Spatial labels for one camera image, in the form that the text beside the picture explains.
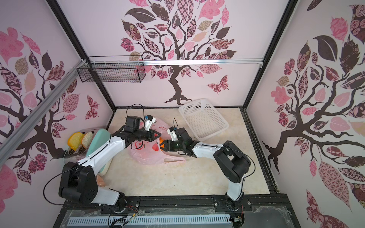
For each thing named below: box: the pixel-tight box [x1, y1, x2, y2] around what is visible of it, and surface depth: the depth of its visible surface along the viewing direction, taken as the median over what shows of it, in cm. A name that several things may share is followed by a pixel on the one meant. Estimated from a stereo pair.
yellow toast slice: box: [67, 132, 85, 151], surface depth 80 cm
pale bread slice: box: [81, 131, 94, 149], surface depth 81 cm
